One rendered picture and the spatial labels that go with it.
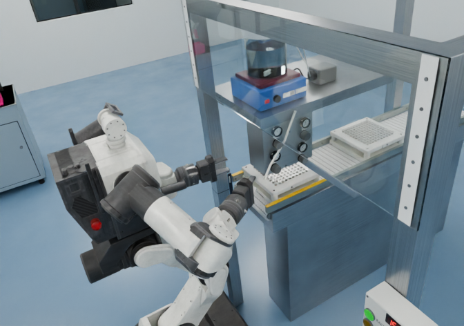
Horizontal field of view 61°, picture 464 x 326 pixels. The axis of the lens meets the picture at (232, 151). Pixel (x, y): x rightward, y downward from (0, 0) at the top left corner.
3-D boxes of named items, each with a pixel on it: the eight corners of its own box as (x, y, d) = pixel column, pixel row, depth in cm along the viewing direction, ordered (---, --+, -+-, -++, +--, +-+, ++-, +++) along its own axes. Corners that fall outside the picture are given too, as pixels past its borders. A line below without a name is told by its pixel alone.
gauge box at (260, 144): (265, 176, 142) (262, 127, 132) (250, 164, 150) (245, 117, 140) (313, 156, 151) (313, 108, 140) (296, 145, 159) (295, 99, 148)
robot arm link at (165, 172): (179, 188, 157) (161, 175, 167) (175, 170, 153) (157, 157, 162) (165, 195, 154) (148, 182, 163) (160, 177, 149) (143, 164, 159)
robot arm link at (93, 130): (99, 159, 153) (81, 150, 140) (88, 141, 156) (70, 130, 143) (123, 142, 154) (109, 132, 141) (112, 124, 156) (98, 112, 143)
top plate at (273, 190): (286, 152, 185) (286, 148, 184) (321, 175, 166) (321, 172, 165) (241, 170, 176) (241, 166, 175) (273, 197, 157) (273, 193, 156)
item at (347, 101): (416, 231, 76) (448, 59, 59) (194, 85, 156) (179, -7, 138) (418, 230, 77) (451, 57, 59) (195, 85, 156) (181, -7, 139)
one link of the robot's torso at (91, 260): (93, 292, 139) (78, 256, 130) (85, 269, 149) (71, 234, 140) (166, 258, 150) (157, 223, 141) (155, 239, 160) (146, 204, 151)
